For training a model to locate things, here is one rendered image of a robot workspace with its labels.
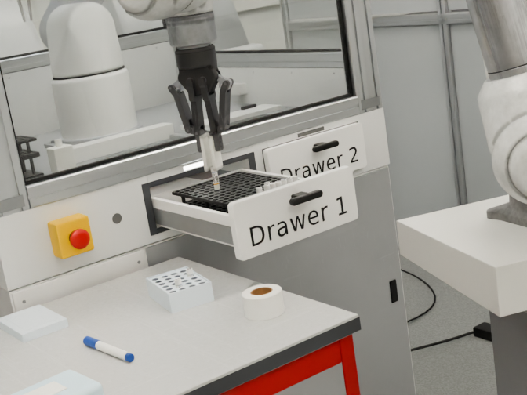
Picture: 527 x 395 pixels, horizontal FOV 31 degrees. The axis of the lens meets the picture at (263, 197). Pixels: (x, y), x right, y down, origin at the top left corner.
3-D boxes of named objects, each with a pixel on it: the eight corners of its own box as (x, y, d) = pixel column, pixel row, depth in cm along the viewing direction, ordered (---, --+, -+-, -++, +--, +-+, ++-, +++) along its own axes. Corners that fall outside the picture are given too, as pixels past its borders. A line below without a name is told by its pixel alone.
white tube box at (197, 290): (214, 300, 172) (211, 280, 171) (172, 313, 169) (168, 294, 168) (190, 284, 183) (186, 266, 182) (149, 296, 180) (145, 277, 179)
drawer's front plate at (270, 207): (358, 218, 189) (352, 165, 186) (241, 262, 173) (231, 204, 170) (353, 217, 190) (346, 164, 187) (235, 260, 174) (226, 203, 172)
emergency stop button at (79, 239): (92, 246, 184) (89, 226, 183) (74, 252, 182) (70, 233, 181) (86, 244, 187) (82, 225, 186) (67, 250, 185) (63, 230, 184)
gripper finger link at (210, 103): (205, 74, 178) (212, 74, 178) (218, 132, 181) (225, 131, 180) (196, 78, 175) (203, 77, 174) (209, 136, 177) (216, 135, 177)
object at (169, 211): (346, 212, 189) (342, 183, 187) (241, 250, 175) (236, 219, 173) (234, 190, 221) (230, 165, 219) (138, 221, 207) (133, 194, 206)
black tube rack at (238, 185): (305, 211, 193) (300, 181, 191) (234, 236, 183) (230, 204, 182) (243, 198, 211) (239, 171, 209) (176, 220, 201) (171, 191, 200)
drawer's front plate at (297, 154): (367, 166, 231) (361, 122, 229) (274, 197, 216) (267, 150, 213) (362, 165, 233) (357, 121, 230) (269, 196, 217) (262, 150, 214)
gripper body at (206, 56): (223, 40, 177) (230, 89, 179) (183, 44, 180) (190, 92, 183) (205, 46, 170) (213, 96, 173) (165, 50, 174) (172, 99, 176)
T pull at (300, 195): (324, 196, 178) (323, 189, 178) (292, 206, 174) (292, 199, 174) (312, 193, 181) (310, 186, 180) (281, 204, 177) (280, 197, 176)
